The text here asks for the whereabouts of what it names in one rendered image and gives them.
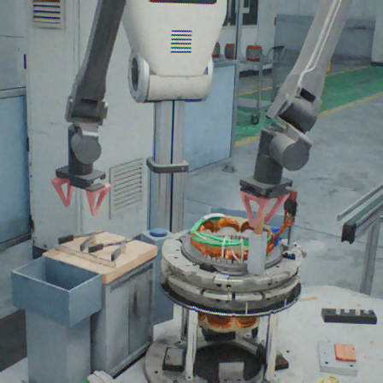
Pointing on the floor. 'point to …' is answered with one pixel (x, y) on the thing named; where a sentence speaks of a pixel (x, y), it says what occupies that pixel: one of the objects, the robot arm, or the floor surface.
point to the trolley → (261, 85)
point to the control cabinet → (266, 32)
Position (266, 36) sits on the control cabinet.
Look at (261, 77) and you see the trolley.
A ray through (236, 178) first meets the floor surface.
